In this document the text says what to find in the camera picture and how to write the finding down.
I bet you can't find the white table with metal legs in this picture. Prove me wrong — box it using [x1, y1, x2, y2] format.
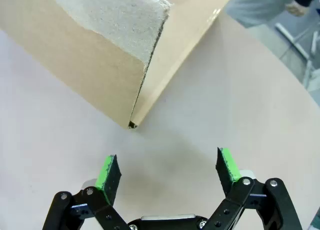
[274, 22, 320, 91]

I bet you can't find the brown cardboard shipping box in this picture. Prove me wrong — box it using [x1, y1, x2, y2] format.
[0, 0, 237, 130]

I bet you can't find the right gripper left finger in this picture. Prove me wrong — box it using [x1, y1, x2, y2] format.
[41, 154, 131, 230]

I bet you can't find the person in navy sweatshirt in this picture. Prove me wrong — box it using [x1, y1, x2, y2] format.
[224, 0, 301, 28]

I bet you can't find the person's left hand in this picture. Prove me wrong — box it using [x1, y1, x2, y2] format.
[285, 1, 306, 17]

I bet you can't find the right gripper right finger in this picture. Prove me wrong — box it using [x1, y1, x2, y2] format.
[199, 147, 303, 230]

